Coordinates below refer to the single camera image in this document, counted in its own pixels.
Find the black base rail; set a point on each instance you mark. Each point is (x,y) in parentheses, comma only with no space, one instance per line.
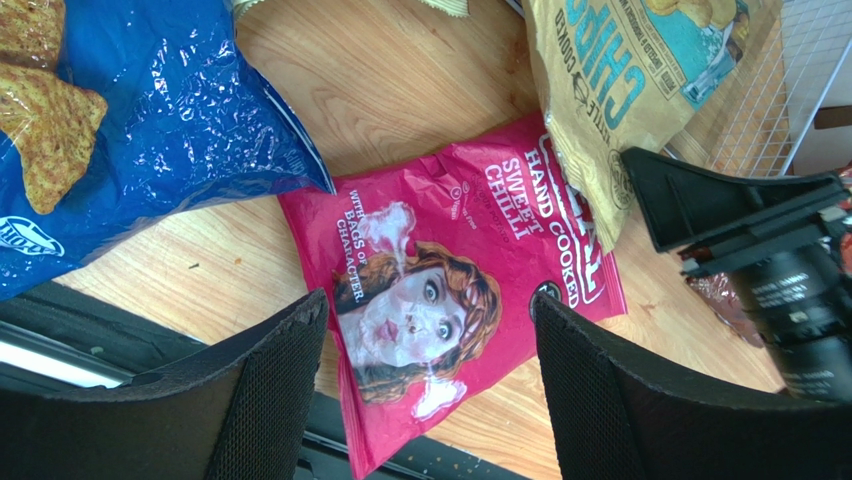
(61,340)

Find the tan kettle chips bag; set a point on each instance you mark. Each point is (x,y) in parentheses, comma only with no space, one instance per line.
(612,75)

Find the blue Doritos bag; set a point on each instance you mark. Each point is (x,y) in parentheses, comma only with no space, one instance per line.
(116,114)

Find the red Doritos bag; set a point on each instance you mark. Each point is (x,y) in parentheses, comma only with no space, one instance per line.
(732,296)

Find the pink Real chips bag left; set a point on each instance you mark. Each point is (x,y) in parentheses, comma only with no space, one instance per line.
(431,267)

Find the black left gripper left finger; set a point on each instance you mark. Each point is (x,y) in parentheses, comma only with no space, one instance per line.
(234,410)

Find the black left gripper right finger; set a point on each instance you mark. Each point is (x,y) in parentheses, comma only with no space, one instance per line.
(620,411)

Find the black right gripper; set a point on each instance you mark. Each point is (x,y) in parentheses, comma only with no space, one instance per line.
(778,242)

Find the white wire wooden shelf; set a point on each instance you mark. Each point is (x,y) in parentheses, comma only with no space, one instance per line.
(743,129)

